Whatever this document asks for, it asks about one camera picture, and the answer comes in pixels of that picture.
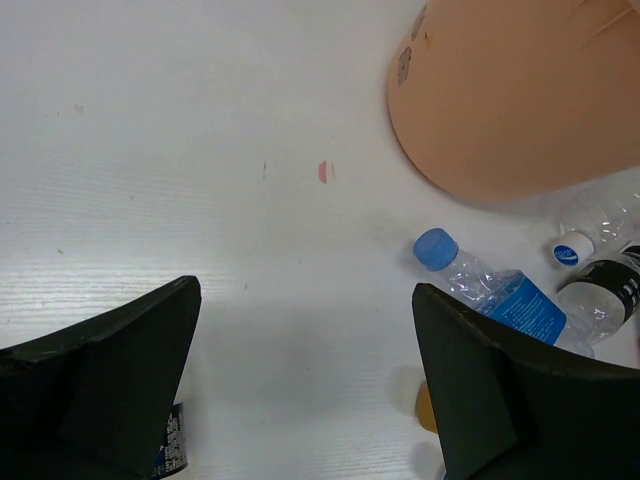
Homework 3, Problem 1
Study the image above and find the black label clear bottle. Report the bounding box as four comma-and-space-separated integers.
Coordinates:
557, 244, 639, 345

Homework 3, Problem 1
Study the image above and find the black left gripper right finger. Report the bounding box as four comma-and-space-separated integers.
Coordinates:
412, 284, 639, 479

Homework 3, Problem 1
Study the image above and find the dark blue label bottle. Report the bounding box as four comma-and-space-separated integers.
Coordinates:
150, 402, 188, 480

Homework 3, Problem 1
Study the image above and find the orange plastic bin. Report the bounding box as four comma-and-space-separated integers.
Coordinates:
387, 1, 639, 203

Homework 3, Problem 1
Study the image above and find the blue cap crushed bottle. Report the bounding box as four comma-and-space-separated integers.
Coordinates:
413, 228, 594, 358

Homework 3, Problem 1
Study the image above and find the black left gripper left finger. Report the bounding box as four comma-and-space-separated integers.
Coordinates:
1, 276, 202, 479

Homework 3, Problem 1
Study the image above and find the white cap clear bottle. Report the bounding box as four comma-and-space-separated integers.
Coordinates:
552, 181, 639, 267

